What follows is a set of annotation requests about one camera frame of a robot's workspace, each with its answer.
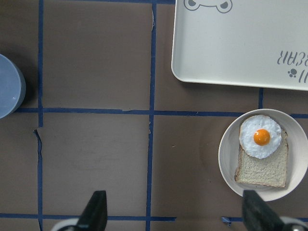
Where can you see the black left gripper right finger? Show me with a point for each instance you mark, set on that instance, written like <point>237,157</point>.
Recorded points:
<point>257,215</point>

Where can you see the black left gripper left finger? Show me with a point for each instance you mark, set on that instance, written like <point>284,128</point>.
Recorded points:
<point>94,217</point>

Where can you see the white round plate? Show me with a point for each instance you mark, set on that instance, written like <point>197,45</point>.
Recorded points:
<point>297,155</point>

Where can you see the bread slice under egg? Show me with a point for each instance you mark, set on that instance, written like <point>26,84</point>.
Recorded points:
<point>270,171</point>

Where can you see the fried egg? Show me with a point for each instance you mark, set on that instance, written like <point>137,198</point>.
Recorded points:
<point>260,136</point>

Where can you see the blue bowl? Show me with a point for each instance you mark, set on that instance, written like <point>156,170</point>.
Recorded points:
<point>12,87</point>

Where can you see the cream bear tray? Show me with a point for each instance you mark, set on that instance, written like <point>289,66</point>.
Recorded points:
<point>256,43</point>

